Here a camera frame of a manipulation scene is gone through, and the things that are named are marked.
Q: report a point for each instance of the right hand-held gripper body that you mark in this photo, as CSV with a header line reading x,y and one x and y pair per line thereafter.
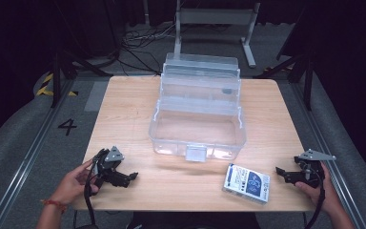
x,y
313,176

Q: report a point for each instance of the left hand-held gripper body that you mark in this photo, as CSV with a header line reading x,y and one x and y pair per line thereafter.
x,y
103,168

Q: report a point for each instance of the clear plastic storage box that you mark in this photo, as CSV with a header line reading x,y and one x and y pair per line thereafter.
x,y
198,127

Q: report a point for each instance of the person's right hand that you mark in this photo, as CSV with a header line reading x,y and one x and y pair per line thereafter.
x,y
329,194

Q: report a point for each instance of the person's left hand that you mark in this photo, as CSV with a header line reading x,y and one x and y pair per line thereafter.
x,y
71,187

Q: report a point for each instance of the person's dark clothing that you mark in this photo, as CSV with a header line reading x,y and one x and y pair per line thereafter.
x,y
193,221

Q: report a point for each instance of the black tripod stand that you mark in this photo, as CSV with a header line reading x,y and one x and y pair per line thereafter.
x,y
301,73
65,68

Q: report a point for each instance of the grey metal stand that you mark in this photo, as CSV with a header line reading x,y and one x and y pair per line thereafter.
x,y
216,16

